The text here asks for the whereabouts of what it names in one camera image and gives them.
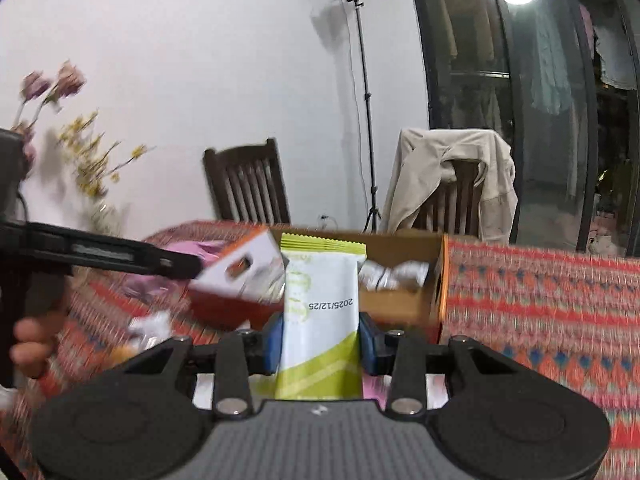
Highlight green white protein bar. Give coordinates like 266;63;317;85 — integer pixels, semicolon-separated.
274;233;367;401

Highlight person's left hand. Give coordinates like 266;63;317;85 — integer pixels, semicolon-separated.
10;311;66;378

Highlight beige jacket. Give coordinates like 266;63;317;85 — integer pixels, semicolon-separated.
382;128;518;244

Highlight dark wooden chair left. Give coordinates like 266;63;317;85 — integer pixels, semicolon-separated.
202;138;291;226

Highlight black light stand tripod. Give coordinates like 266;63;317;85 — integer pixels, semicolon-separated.
343;0;381;233

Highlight wooden chair with jacket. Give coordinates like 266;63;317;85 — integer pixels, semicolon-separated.
412;159;483;237

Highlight yellow and pink flowers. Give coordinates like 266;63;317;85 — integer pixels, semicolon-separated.
12;61;152;202

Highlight glass sliding door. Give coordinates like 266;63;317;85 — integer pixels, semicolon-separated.
414;0;639;257

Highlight orange cardboard snack box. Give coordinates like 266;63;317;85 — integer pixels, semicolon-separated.
186;223;447;348

